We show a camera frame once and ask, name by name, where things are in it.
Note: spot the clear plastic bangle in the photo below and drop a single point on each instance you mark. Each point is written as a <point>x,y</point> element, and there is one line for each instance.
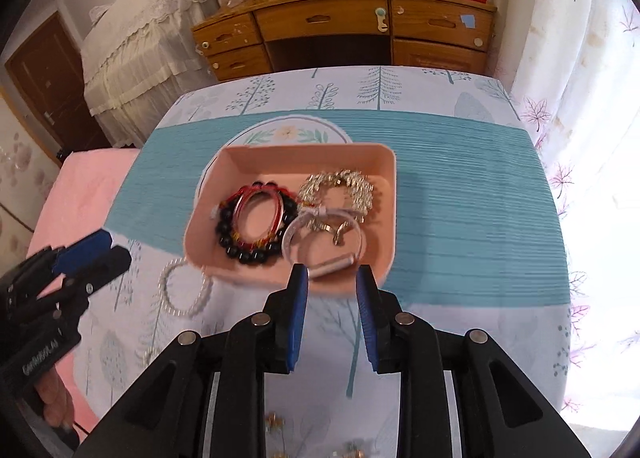
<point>287,244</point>

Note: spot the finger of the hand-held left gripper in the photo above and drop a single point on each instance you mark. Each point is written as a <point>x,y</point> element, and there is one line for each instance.
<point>107,263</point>
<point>82,250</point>

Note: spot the blue sticker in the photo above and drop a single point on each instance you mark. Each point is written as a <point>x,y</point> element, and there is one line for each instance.
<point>468,21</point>

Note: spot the person's left hand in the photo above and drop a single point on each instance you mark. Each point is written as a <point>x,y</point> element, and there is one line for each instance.
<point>57,400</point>

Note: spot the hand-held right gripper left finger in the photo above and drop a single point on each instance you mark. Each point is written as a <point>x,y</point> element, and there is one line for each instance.
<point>298,318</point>

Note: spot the silver charm pendant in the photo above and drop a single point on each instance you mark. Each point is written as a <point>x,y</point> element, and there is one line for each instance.
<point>339,234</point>

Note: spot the white leaf print curtain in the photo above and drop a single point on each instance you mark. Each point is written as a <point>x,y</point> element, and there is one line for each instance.
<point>575,88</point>

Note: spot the lace covered cabinet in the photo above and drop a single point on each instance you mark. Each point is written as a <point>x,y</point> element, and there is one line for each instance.
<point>135,53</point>

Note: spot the pink plastic tray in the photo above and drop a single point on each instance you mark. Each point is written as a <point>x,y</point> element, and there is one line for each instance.
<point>280,163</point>

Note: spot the brown wooden door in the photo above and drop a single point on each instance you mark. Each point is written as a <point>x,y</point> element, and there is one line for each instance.
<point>45,83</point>

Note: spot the pink blanket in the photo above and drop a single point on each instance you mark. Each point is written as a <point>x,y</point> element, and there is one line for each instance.
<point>85,198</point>

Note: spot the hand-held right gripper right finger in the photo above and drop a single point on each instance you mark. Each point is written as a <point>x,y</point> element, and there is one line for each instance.
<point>367,320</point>

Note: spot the silver metal tube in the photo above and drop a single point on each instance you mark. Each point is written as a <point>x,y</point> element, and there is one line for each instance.
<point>330,265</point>

